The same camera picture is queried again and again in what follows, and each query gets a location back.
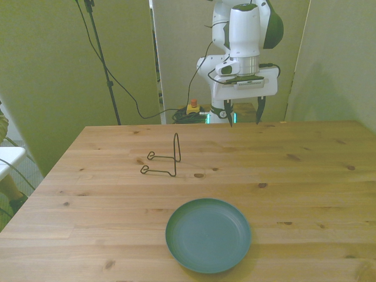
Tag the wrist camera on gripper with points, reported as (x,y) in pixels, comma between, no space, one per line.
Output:
(249,83)

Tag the white side table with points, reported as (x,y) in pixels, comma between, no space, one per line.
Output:
(8,160)

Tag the black tripod camera stand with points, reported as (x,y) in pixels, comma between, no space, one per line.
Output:
(109,83)

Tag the teal blue round plate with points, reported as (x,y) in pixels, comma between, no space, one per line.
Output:
(208,235)

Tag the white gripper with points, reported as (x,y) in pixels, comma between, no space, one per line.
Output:
(246,91)

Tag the green plant leaf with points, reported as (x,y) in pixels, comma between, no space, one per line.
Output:
(2,126)

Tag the red emergency stop button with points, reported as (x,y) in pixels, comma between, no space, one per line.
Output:
(193,108)

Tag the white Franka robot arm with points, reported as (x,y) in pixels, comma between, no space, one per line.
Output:
(243,29)

